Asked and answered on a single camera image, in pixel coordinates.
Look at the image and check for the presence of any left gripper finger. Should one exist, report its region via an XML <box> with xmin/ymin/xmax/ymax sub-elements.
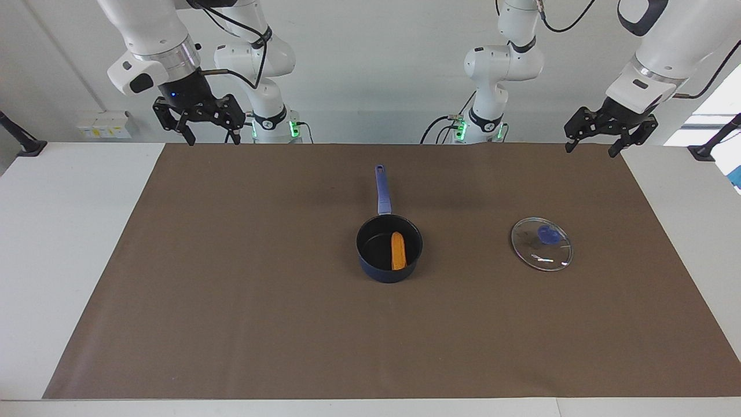
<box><xmin>564</xmin><ymin>106</ymin><xmax>608</xmax><ymax>154</ymax></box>
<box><xmin>608</xmin><ymin>114</ymin><xmax>659</xmax><ymax>158</ymax></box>

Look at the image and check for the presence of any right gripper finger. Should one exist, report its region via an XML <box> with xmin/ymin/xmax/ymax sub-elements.
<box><xmin>152</xmin><ymin>97</ymin><xmax>196</xmax><ymax>147</ymax></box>
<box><xmin>214</xmin><ymin>94</ymin><xmax>247</xmax><ymax>145</ymax></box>

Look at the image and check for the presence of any glass lid with blue knob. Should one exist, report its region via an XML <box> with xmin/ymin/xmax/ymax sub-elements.
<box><xmin>511</xmin><ymin>217</ymin><xmax>574</xmax><ymax>272</ymax></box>

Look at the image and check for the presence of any yellow toy corn cob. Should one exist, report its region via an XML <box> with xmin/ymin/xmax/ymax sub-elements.
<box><xmin>391</xmin><ymin>232</ymin><xmax>408</xmax><ymax>271</ymax></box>

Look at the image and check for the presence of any black clamp stand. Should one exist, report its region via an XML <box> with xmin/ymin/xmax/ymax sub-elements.
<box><xmin>0</xmin><ymin>110</ymin><xmax>47</xmax><ymax>158</ymax></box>
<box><xmin>688</xmin><ymin>113</ymin><xmax>741</xmax><ymax>162</ymax></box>

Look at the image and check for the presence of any brown table mat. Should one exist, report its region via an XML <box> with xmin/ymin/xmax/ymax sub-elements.
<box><xmin>42</xmin><ymin>143</ymin><xmax>741</xmax><ymax>400</ymax></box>

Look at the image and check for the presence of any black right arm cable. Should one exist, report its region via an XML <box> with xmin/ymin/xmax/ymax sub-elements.
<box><xmin>191</xmin><ymin>0</ymin><xmax>273</xmax><ymax>90</ymax></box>

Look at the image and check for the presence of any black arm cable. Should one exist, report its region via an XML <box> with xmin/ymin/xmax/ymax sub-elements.
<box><xmin>535</xmin><ymin>0</ymin><xmax>741</xmax><ymax>99</ymax></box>
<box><xmin>191</xmin><ymin>0</ymin><xmax>273</xmax><ymax>90</ymax></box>

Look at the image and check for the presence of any white wall socket strip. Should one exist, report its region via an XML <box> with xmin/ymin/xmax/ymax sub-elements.
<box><xmin>77</xmin><ymin>111</ymin><xmax>133</xmax><ymax>140</ymax></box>

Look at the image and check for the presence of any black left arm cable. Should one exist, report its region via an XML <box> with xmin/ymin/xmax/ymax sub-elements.
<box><xmin>535</xmin><ymin>0</ymin><xmax>741</xmax><ymax>99</ymax></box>

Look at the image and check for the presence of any blue saucepan with handle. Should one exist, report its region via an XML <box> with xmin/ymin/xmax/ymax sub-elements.
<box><xmin>356</xmin><ymin>164</ymin><xmax>424</xmax><ymax>284</ymax></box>

